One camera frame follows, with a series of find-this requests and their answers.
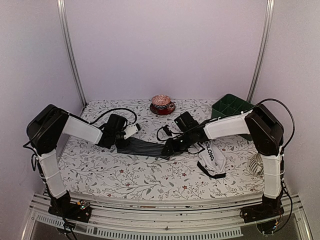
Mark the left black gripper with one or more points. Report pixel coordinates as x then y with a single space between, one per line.
120 145

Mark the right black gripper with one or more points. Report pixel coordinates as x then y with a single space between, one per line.
173 148

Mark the navy striped underwear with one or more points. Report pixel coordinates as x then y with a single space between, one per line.
135 146

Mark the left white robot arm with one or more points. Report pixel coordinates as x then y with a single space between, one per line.
54 125

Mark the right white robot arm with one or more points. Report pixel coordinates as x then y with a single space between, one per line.
265 130

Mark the white black-trimmed underwear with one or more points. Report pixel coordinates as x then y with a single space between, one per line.
211 160

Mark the dark red saucer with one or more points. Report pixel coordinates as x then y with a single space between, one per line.
162 109

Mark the green divided organizer tray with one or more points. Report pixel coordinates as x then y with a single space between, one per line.
229 105

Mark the floral tablecloth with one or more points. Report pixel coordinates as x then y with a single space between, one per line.
104 172

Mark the red patterned bowl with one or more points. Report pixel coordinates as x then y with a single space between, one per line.
160 101

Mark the striped glass mug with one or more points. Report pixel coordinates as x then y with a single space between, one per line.
256 165

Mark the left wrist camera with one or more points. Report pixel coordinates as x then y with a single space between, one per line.
131 130

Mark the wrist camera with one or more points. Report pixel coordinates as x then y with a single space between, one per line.
167 131
131 130

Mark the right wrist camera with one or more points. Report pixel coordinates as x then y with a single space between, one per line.
167 131

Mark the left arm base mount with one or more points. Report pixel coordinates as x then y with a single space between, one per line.
63 207

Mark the front aluminium rail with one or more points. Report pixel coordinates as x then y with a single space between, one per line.
204 219

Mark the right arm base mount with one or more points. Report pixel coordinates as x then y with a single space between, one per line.
269 208

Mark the left aluminium frame post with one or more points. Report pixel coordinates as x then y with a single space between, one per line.
61 7

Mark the aluminium frame post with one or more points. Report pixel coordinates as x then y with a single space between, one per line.
61 7
262 48

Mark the right aluminium frame post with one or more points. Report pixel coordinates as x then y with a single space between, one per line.
262 48

